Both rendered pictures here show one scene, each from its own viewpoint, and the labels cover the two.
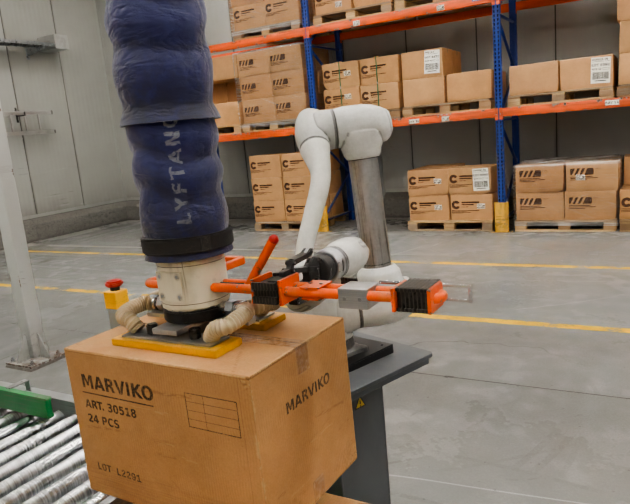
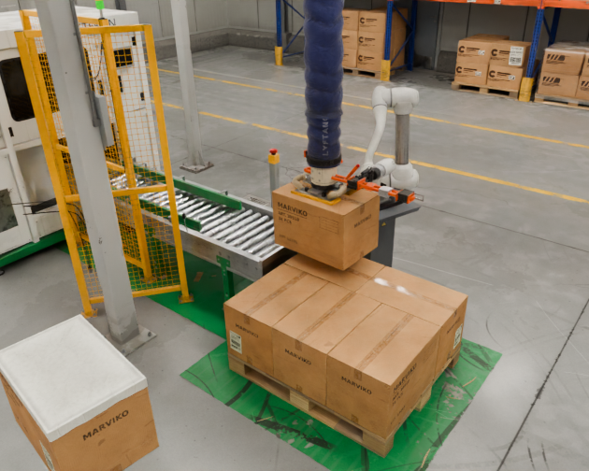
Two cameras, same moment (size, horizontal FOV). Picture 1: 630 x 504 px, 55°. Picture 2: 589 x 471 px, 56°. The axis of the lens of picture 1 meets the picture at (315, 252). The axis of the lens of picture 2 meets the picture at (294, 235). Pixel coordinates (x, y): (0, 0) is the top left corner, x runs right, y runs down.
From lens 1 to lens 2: 2.09 m
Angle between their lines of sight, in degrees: 19
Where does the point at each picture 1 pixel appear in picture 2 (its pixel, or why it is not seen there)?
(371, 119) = (409, 97)
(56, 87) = not seen: outside the picture
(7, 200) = (186, 66)
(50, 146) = not seen: outside the picture
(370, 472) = (383, 253)
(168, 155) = (323, 130)
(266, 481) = (344, 249)
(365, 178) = (401, 123)
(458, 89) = not seen: outside the picture
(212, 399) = (329, 220)
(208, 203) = (335, 148)
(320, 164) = (380, 120)
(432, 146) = (486, 16)
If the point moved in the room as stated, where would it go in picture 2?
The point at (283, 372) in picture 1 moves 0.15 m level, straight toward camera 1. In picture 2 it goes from (354, 213) to (355, 224)
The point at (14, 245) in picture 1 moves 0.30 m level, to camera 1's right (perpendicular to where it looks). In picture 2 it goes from (189, 95) to (213, 96)
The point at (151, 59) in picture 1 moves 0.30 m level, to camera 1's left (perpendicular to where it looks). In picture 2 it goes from (322, 96) to (271, 95)
